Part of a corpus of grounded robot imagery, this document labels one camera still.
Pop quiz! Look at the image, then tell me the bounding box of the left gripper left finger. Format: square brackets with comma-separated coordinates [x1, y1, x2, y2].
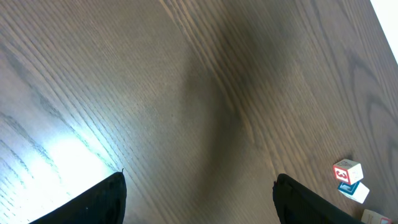
[32, 172, 127, 224]

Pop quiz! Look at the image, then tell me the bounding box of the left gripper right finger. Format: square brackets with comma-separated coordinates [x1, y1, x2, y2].
[272, 174, 362, 224]

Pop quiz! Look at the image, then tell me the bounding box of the white block red number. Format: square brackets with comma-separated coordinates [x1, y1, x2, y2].
[333, 159, 364, 185]

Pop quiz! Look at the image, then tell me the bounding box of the white block blue side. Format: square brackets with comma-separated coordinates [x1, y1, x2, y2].
[338, 181, 370, 203]

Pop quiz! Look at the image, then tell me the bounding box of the white block front left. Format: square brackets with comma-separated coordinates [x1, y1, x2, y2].
[361, 209, 392, 224]

